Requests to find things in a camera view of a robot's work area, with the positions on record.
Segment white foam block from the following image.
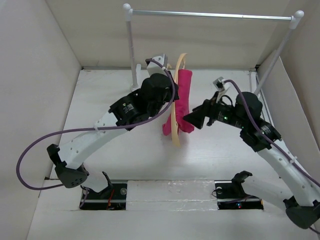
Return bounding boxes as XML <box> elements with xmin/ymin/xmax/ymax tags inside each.
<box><xmin>126</xmin><ymin>180</ymin><xmax>218</xmax><ymax>212</ymax></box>

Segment aluminium rail right side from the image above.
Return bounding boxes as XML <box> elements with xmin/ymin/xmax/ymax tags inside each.
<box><xmin>249</xmin><ymin>68</ymin><xmax>273</xmax><ymax>123</ymax></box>

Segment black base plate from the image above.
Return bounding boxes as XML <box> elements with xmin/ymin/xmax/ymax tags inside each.
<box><xmin>79</xmin><ymin>180</ymin><xmax>128</xmax><ymax>211</ymax></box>
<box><xmin>211</xmin><ymin>180</ymin><xmax>264</xmax><ymax>210</ymax></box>

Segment white clothes rack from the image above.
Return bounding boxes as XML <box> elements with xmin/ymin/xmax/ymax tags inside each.
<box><xmin>122</xmin><ymin>3</ymin><xmax>305</xmax><ymax>95</ymax></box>

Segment pink trousers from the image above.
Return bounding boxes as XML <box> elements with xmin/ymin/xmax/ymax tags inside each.
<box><xmin>174</xmin><ymin>69</ymin><xmax>195</xmax><ymax>133</ymax></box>

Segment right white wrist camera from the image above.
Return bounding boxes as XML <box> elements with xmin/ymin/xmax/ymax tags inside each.
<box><xmin>213</xmin><ymin>76</ymin><xmax>232</xmax><ymax>101</ymax></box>

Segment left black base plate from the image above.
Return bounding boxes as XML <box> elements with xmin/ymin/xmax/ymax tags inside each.
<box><xmin>79</xmin><ymin>180</ymin><xmax>128</xmax><ymax>211</ymax></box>

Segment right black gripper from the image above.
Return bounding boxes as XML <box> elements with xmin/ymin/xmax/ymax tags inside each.
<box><xmin>182</xmin><ymin>90</ymin><xmax>248</xmax><ymax>129</ymax></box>

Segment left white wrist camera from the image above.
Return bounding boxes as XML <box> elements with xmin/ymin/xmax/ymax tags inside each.
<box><xmin>145</xmin><ymin>53</ymin><xmax>168</xmax><ymax>76</ymax></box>

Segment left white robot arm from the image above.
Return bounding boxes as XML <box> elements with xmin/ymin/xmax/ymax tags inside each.
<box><xmin>47</xmin><ymin>71</ymin><xmax>179</xmax><ymax>199</ymax></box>

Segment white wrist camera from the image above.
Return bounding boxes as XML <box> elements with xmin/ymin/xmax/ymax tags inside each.
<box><xmin>213</xmin><ymin>76</ymin><xmax>232</xmax><ymax>101</ymax></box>
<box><xmin>145</xmin><ymin>53</ymin><xmax>168</xmax><ymax>76</ymax></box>

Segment beige wooden clothes hanger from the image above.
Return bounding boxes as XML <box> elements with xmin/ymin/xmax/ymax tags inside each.
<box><xmin>166</xmin><ymin>52</ymin><xmax>189</xmax><ymax>148</ymax></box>

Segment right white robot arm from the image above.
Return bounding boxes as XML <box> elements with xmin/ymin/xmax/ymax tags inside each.
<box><xmin>183</xmin><ymin>92</ymin><xmax>320</xmax><ymax>229</ymax></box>

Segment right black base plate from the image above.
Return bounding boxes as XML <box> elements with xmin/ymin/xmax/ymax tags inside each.
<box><xmin>211</xmin><ymin>180</ymin><xmax>264</xmax><ymax>210</ymax></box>

